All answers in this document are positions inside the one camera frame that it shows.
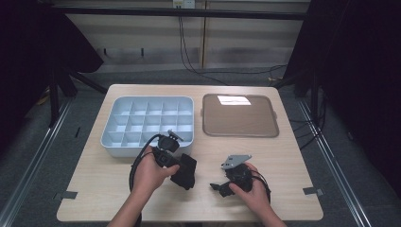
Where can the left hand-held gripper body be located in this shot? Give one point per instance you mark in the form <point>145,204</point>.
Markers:
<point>167,148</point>

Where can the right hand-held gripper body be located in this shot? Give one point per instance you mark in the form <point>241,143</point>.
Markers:
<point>241,176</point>

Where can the black sock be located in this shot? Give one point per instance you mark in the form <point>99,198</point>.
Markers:
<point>186,175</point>

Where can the light blue divided storage box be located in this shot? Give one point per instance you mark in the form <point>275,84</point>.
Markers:
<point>135,126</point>

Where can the person's right hand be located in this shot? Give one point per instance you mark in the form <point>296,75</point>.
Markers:
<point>257,195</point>

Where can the person's left hand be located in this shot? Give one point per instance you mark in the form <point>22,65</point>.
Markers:
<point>148,176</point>

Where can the brown square tray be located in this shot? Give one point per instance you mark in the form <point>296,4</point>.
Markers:
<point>239,121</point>

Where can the grey tape strip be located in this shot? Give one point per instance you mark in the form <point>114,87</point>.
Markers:
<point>312,191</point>
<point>67,195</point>

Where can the black metal stand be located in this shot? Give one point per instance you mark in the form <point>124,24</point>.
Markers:
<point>313,94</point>
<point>54,101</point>

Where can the dark curtain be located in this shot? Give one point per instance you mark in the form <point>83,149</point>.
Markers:
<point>362,78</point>
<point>31,63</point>

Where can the metal floor rail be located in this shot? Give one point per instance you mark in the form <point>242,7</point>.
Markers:
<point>334,164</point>
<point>31,164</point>

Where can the black horizontal frame bar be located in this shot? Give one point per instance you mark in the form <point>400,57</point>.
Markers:
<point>157,12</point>

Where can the white wall socket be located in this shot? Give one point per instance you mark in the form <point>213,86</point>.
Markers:
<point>184,3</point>

